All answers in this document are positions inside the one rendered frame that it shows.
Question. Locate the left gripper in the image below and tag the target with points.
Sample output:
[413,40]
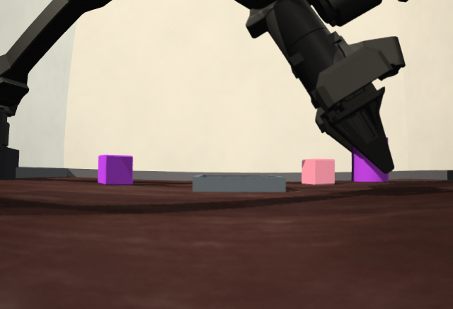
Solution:
[355,118]

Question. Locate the purple cylinder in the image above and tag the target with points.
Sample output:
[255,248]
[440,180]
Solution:
[363,170]

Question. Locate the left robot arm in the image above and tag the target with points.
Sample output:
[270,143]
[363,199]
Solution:
[287,21]

